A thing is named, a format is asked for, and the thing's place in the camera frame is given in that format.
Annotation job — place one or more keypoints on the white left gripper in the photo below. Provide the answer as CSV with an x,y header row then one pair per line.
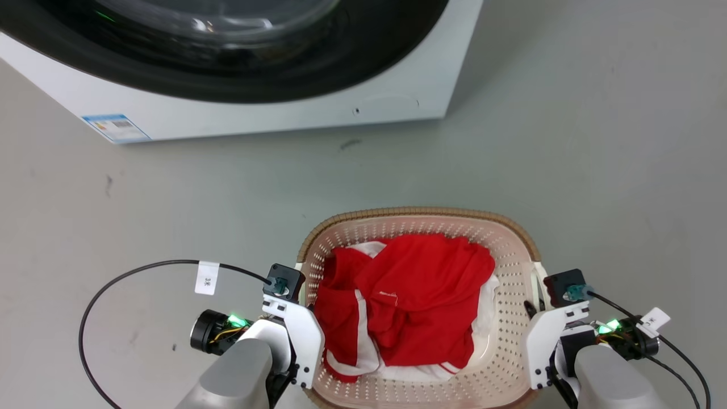
x,y
304,335

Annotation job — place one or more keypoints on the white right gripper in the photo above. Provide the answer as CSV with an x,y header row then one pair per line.
x,y
539,346

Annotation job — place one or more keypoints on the beige perforated plastic laundry basket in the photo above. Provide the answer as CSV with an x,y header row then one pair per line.
x,y
505,267

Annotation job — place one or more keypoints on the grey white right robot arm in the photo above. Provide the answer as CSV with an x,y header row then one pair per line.
x,y
608,375

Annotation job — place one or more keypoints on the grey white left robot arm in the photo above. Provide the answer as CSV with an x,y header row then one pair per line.
x,y
238,369

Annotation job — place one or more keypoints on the red garment with white stripes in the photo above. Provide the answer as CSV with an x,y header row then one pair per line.
x,y
420,295

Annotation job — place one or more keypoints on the black round washing machine door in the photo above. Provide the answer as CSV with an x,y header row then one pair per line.
x,y
227,79

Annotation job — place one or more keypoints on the white washing machine body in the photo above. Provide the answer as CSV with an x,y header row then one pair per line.
x,y
409,68

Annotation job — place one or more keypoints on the blue white energy label sticker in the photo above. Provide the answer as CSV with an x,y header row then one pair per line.
x,y
116,128

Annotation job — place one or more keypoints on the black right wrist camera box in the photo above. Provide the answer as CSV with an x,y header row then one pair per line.
x,y
562,284

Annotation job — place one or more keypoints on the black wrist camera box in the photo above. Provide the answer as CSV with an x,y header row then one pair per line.
x,y
285,279
562,284

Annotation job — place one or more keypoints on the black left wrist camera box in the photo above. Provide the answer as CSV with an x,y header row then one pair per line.
x,y
285,279

